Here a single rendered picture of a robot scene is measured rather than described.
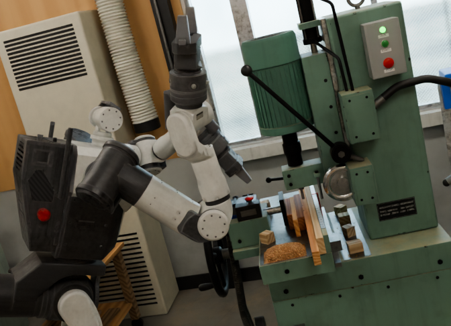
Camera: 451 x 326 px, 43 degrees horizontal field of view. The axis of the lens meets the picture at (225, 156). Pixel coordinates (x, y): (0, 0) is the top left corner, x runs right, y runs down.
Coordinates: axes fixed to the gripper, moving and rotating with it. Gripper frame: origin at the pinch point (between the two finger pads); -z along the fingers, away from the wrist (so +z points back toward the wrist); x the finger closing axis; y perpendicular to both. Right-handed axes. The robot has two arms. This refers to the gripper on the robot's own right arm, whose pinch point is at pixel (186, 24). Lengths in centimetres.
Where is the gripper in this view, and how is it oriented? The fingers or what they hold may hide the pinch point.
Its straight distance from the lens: 134.9
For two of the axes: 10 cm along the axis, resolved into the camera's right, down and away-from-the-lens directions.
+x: 1.0, -4.1, 9.1
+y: 9.9, 0.4, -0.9
